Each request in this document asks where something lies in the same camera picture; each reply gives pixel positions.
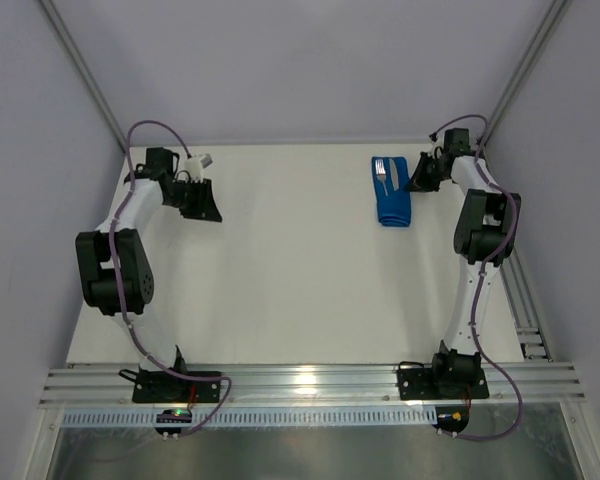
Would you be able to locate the silver table knife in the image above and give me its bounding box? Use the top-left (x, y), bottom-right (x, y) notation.
top-left (389, 158), bottom-right (400, 192)

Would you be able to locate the silver fork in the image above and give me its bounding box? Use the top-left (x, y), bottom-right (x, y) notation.
top-left (375, 158), bottom-right (389, 196)

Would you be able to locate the blue cloth napkin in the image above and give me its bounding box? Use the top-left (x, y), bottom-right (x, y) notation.
top-left (370, 156), bottom-right (412, 228)

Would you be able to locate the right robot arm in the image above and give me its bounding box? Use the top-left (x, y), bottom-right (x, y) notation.
top-left (404, 128), bottom-right (521, 399)

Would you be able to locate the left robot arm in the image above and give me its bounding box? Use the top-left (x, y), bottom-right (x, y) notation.
top-left (75, 147), bottom-right (223, 381)

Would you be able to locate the left controller board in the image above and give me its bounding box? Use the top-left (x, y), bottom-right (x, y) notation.
top-left (153, 408), bottom-right (192, 437)

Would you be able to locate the controller board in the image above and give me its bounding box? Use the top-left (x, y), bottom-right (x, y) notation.
top-left (153, 408), bottom-right (192, 437)
top-left (432, 406), bottom-right (470, 435)

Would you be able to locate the right controller board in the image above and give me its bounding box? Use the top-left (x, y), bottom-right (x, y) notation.
top-left (432, 406), bottom-right (470, 435)

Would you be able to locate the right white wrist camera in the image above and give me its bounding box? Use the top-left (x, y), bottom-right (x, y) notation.
top-left (429, 132), bottom-right (443, 159)

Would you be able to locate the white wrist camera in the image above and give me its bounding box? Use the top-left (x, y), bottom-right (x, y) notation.
top-left (429, 132), bottom-right (443, 159)
top-left (182, 153), bottom-right (213, 182)

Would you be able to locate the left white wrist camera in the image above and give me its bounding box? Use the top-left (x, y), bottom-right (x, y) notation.
top-left (182, 153), bottom-right (213, 182)

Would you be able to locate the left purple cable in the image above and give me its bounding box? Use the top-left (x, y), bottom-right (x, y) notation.
top-left (108, 119), bottom-right (232, 435)

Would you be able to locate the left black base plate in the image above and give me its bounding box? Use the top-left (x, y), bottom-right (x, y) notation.
top-left (128, 369), bottom-right (221, 404)

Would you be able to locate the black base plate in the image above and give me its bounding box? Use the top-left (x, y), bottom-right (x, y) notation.
top-left (128, 369), bottom-right (221, 404)
top-left (396, 363), bottom-right (490, 400)

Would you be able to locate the right side aluminium rail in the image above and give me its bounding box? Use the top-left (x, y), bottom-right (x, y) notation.
top-left (462, 140), bottom-right (552, 361)

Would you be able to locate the aluminium rail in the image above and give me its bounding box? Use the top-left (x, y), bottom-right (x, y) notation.
top-left (462, 140), bottom-right (552, 361)
top-left (39, 362), bottom-right (585, 408)

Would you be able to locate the right aluminium frame post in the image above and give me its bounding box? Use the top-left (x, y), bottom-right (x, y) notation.
top-left (482, 0), bottom-right (572, 144)

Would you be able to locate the aluminium frame post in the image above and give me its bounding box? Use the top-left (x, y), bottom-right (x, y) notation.
top-left (482, 0), bottom-right (572, 144)
top-left (37, 0), bottom-right (125, 150)

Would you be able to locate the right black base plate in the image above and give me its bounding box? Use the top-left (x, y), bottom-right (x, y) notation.
top-left (396, 363), bottom-right (490, 400)

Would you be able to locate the left aluminium frame post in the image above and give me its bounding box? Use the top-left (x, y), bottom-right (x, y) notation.
top-left (37, 0), bottom-right (125, 150)

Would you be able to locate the aluminium front rail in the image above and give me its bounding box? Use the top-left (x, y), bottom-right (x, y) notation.
top-left (39, 362), bottom-right (585, 408)

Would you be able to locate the slotted grey cable duct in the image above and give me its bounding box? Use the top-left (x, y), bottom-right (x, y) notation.
top-left (61, 404), bottom-right (436, 428)

